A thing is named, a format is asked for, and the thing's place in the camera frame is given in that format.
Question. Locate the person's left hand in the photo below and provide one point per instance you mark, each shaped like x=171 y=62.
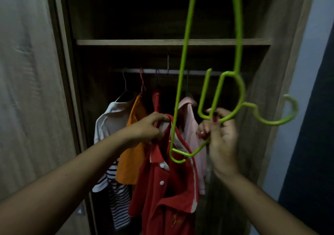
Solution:
x=142 y=131

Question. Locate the person's right hand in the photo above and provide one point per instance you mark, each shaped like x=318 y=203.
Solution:
x=224 y=143

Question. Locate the person's right fingers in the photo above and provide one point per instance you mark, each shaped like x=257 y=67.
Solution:
x=208 y=128

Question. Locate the person's left fingers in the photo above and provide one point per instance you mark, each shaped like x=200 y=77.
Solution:
x=158 y=118

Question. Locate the red collared shirt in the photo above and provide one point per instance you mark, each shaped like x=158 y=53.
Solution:
x=161 y=198

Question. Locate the green plastic clothes hanger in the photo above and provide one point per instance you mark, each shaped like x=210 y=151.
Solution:
x=238 y=34

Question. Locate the person's right forearm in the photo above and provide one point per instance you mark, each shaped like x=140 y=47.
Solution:
x=255 y=206

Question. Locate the person's left forearm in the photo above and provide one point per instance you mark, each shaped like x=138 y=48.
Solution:
x=65 y=180

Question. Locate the pink shirt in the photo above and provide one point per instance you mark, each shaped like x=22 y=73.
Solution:
x=191 y=128

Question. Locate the white navy striped shirt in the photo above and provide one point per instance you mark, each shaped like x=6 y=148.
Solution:
x=112 y=120

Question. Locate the metal clothes rod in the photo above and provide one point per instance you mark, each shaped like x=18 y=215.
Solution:
x=151 y=71

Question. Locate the orange shirt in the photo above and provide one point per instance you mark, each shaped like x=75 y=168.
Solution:
x=130 y=164

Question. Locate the wooden wardrobe shelf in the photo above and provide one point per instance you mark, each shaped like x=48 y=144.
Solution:
x=130 y=42

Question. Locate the dark blue curtain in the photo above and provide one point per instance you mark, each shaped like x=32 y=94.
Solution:
x=310 y=151

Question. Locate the wooden wardrobe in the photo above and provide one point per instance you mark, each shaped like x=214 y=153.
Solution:
x=261 y=21

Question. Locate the wooden wardrobe door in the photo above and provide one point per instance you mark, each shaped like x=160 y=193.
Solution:
x=31 y=60

